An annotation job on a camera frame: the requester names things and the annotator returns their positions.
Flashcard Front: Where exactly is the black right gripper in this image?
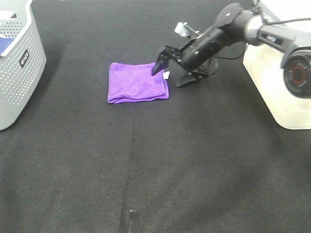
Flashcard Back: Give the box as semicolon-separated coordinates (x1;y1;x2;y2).
151;26;230;87

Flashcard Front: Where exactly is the purple towel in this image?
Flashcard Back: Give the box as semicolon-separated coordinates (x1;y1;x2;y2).
107;63;170;104

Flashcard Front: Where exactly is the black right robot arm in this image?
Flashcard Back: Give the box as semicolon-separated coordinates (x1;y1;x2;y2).
151;2;311;98

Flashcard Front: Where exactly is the white plastic basket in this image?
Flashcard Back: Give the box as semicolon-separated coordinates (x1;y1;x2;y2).
243;0;311;130

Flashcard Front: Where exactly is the black fabric table mat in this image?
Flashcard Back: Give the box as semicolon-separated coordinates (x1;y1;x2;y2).
0;0;311;233

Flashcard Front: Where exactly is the grey perforated laundry basket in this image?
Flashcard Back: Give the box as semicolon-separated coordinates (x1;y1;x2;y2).
0;0;46;130

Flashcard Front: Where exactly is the black tape strip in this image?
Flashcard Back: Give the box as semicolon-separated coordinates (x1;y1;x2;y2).
128;210;139;233

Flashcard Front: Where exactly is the blue towel in basket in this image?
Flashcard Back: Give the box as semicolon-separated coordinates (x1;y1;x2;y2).
0;37;14;54

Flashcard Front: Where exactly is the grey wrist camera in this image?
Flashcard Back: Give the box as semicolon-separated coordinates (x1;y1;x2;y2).
174;22;200;39

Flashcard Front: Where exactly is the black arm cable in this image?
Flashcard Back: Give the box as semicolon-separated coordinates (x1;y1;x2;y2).
216;0;311;61

